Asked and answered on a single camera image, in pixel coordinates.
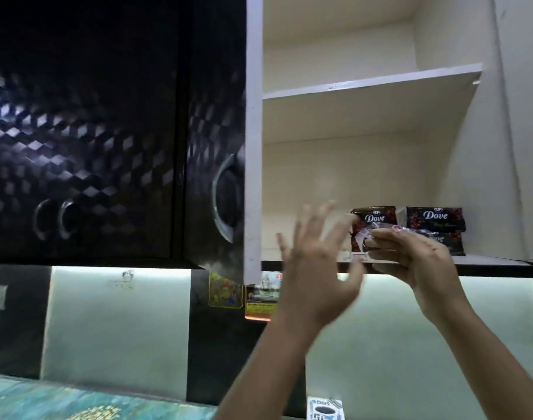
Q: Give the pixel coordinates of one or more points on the black patterned cabinet door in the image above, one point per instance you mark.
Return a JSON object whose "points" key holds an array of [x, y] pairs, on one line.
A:
{"points": [[117, 126], [214, 104], [17, 126]]}

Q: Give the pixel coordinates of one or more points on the person's left thumb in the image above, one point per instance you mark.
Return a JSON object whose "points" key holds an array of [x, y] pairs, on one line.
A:
{"points": [[356, 279]]}

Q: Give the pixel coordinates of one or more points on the dark brown chocolate packet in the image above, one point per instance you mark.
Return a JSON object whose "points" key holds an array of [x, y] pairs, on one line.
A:
{"points": [[435, 218], [373, 215], [452, 242]]}

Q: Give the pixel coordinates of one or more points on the white cabinet shelf board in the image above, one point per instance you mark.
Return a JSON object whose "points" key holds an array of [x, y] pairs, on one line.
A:
{"points": [[362, 107]]}

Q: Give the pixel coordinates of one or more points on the clear plastic wrapper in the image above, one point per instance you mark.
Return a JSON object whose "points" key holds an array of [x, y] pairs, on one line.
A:
{"points": [[371, 229]]}

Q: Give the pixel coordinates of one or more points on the small picture calendar card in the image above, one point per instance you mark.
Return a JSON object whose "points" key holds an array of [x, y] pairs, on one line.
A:
{"points": [[261, 299]]}

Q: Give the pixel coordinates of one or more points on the person's right forearm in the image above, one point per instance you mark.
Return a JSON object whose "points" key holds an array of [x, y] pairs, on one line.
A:
{"points": [[480, 358]]}

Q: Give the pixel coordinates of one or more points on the white wall cabinet body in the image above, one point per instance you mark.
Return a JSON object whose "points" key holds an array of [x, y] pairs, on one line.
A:
{"points": [[358, 170]]}

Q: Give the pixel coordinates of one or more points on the person's right thumb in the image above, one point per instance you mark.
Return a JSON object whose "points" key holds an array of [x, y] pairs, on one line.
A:
{"points": [[402, 235]]}

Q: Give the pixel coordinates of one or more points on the person's left little finger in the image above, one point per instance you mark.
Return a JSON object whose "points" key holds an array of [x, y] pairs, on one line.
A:
{"points": [[284, 250]]}

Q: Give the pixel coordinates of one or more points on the teal patterned cloth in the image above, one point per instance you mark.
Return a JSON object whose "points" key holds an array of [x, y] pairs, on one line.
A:
{"points": [[74, 400]]}

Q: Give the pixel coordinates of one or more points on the person's left middle finger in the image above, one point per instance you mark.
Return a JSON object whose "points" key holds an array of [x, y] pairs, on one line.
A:
{"points": [[323, 220]]}

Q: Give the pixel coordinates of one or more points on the person's left hand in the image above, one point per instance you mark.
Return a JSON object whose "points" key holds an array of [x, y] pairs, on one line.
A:
{"points": [[319, 275]]}

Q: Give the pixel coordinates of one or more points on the yellow picture sticker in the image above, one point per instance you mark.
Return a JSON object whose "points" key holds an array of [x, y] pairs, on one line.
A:
{"points": [[225, 293]]}

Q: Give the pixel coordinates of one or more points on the cabinet door with white inside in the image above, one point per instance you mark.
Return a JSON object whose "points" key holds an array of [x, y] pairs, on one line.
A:
{"points": [[522, 126]]}

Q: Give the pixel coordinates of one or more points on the black and white small box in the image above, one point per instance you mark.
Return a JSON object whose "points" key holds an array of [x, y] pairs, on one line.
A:
{"points": [[325, 409]]}

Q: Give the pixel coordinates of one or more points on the person's left forearm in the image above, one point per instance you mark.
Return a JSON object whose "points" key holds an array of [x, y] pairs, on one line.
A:
{"points": [[270, 367]]}

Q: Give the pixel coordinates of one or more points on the person's right hand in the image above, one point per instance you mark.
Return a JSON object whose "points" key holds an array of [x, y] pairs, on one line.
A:
{"points": [[424, 264]]}

